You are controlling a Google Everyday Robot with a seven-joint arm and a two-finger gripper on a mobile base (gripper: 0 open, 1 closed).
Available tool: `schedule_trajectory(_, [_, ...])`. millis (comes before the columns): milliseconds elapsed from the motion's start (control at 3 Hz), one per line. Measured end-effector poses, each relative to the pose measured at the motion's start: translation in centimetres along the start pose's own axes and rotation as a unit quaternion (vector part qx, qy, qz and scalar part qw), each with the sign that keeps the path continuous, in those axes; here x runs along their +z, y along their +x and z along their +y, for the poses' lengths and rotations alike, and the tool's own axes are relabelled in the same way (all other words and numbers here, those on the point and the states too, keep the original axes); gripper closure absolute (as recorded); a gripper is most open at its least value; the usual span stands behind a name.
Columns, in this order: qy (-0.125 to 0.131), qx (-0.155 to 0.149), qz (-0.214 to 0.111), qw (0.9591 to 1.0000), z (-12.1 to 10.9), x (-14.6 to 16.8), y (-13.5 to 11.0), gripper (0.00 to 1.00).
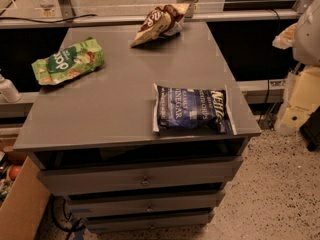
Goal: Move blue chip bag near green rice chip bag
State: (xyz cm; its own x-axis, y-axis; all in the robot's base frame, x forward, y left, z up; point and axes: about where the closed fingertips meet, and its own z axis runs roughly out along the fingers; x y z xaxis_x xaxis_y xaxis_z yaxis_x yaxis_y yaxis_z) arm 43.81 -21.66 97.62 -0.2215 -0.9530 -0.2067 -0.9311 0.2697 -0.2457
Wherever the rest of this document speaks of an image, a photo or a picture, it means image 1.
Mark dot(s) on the green rice chip bag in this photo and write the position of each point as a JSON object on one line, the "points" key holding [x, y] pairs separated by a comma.
{"points": [[69, 63]]}

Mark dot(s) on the top grey drawer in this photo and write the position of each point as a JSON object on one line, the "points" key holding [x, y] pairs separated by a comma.
{"points": [[140, 176]]}

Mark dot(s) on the brown white chip bag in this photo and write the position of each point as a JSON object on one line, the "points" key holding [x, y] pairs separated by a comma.
{"points": [[161, 22]]}

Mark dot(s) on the grey drawer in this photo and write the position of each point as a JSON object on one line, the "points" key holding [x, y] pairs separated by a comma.
{"points": [[140, 176], [140, 204], [147, 222]]}

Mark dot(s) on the cardboard box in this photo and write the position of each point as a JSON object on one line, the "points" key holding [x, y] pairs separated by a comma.
{"points": [[24, 206]]}

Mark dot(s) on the grey drawer cabinet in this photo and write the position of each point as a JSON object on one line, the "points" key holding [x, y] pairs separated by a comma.
{"points": [[106, 118]]}

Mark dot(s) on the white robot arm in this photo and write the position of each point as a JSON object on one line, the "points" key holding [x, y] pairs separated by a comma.
{"points": [[306, 43]]}

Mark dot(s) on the white cylindrical post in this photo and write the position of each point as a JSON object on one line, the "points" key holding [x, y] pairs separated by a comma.
{"points": [[8, 90]]}

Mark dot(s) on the blue kettle chip bag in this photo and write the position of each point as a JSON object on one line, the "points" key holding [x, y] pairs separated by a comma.
{"points": [[187, 109]]}

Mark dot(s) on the red apple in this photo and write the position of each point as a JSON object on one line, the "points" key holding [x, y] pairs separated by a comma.
{"points": [[14, 172]]}

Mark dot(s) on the middle grey drawer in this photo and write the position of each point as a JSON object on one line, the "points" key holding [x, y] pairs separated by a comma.
{"points": [[140, 204]]}

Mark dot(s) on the bottom grey drawer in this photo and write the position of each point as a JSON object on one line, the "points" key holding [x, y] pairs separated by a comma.
{"points": [[147, 222]]}

